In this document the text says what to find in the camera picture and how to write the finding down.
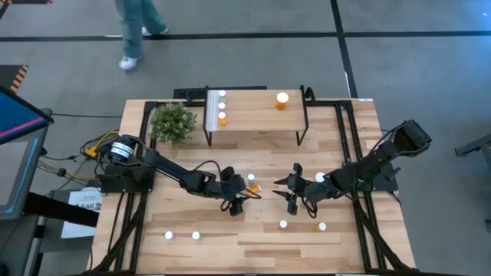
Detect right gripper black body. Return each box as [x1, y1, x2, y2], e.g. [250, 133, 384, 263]
[288, 163, 334, 215]

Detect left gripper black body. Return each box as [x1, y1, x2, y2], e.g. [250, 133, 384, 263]
[218, 166, 246, 217]

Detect wooden shelf with black legs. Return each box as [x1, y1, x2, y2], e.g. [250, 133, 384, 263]
[202, 86, 311, 148]

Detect artificial plant in black pot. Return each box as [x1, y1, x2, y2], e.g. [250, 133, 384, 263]
[148, 101, 199, 146]

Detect black power strip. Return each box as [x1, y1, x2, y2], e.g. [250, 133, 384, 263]
[173, 86, 209, 101]

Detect white paper sheet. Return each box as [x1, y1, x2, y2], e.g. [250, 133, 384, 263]
[61, 186, 104, 239]

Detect black stand beam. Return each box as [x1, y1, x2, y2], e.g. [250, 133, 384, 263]
[25, 191, 101, 228]

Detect person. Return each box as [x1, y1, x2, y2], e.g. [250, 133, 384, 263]
[114, 0, 170, 72]

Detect grey metal stand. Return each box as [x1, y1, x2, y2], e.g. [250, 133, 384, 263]
[454, 132, 491, 169]

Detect large monitor with blue screen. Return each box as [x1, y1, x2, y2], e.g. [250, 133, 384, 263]
[0, 84, 54, 222]

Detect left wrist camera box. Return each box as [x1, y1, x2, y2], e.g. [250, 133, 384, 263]
[220, 178, 245, 200]

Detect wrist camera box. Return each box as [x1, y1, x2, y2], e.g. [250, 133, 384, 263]
[220, 178, 245, 200]
[305, 182, 327, 204]

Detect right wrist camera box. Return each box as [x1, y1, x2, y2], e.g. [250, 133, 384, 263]
[305, 182, 327, 204]

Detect black aluminium rig frame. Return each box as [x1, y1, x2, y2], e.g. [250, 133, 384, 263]
[86, 84, 419, 276]

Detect yellow cable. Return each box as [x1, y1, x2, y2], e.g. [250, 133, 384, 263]
[82, 130, 120, 159]

